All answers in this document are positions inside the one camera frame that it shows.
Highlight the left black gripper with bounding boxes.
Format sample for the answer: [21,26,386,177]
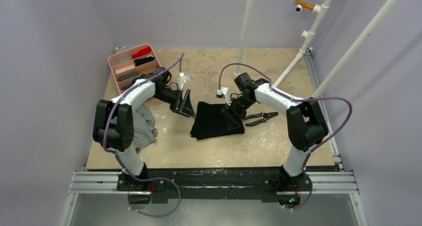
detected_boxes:
[152,88,196,118]

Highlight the black underwear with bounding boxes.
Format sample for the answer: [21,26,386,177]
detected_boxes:
[190,102,245,140]

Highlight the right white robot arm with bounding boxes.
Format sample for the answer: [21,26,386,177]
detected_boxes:
[216,73,328,190]

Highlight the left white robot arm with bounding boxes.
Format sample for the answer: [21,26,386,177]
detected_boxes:
[93,67,196,191]

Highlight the grey striped underwear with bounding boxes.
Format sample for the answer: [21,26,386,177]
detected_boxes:
[133,105,158,150]

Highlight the black rolled garment upper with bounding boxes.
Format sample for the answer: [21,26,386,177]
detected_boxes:
[134,56,155,66]

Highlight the red rolled garment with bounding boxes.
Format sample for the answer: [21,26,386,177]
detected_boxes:
[132,46,152,59]

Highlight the pink divided organizer tray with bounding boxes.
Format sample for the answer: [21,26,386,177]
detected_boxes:
[107,43,161,94]

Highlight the dark grey rolled garment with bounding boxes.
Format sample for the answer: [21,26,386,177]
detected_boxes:
[118,71,138,82]

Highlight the beige rolled garment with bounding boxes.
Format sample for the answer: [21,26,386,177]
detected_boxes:
[115,64,135,75]

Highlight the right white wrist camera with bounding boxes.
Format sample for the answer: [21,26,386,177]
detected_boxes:
[216,87,232,106]

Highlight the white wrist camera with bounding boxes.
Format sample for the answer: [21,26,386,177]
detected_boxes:
[177,72,192,91]
[216,87,232,106]

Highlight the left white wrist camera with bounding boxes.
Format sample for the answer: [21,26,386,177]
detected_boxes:
[177,72,192,91]

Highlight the black handled pliers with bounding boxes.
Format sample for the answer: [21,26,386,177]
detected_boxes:
[244,112,279,126]

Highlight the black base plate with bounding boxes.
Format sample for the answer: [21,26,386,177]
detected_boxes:
[116,166,312,206]

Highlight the aluminium rail frame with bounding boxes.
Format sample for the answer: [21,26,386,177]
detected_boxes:
[60,48,366,226]

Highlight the white pvc pipe frame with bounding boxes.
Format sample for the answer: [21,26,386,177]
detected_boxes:
[234,0,401,98]

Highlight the orange mounted camera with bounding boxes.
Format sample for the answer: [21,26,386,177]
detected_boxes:
[295,0,315,12]

